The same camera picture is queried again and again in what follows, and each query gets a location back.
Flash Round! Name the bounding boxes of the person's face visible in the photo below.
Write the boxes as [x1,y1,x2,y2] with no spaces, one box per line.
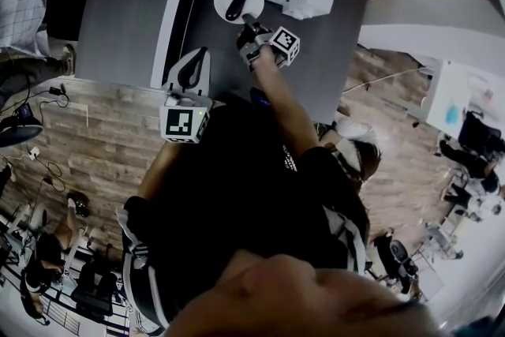
[163,248,443,337]

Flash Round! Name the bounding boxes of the person's black shirt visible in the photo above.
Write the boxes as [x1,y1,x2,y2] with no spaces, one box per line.
[122,95,372,336]

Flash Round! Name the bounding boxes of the white desk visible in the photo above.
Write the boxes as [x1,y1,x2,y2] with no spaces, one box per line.
[417,59,505,139]

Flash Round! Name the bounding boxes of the person's white shoe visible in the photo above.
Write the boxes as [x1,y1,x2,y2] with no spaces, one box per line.
[321,118,383,186]

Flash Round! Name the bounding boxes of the white round plate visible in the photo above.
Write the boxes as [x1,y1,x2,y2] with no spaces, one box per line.
[213,0,265,26]

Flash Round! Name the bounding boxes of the person's left forearm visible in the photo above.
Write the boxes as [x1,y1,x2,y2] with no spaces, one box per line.
[137,140,179,204]

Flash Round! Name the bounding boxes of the black power adapter with cable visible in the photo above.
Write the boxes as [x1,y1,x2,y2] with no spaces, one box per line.
[37,82,71,110]

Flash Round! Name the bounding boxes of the person's right forearm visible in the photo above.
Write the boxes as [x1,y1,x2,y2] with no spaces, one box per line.
[251,46,321,157]

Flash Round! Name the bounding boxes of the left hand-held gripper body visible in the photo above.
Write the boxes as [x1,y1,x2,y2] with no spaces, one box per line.
[159,82,215,145]

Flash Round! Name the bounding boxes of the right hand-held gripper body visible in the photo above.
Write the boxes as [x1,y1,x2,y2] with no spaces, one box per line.
[236,24,301,72]

